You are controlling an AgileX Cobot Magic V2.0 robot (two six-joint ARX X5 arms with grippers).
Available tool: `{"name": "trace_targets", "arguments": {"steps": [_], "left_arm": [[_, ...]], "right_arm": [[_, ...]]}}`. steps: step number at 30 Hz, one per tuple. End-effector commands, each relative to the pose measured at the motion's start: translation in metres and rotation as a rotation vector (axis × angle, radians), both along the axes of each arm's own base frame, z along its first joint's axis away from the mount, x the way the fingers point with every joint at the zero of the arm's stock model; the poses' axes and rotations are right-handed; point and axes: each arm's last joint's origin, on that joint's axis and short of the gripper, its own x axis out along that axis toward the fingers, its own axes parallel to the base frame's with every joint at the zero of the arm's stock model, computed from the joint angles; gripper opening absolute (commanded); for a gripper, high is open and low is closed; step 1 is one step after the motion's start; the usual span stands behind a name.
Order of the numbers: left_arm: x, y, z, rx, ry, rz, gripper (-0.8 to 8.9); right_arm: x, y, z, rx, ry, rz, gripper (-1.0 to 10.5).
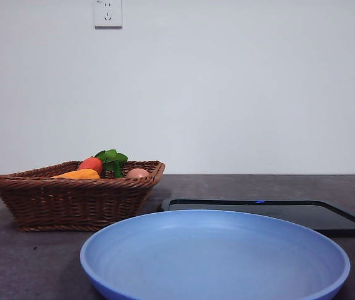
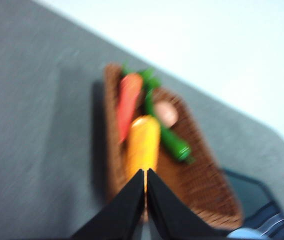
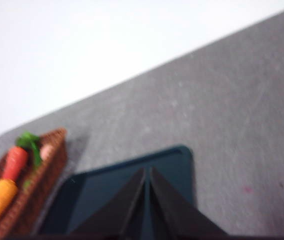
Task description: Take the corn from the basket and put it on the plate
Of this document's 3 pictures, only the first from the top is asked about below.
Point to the orange carrot with green leaves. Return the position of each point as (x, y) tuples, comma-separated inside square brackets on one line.
[(91, 164)]

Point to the black rectangular tray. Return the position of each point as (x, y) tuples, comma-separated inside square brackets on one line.
[(337, 218)]

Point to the white wall socket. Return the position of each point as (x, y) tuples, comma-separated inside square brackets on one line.
[(108, 14)]

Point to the brown wicker basket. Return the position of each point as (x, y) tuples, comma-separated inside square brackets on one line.
[(71, 203)]

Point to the brown egg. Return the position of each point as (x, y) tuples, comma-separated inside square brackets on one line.
[(137, 173)]

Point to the yellow corn cob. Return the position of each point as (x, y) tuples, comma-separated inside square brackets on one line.
[(80, 175)]

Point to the blue round plate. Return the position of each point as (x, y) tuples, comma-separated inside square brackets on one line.
[(215, 256)]

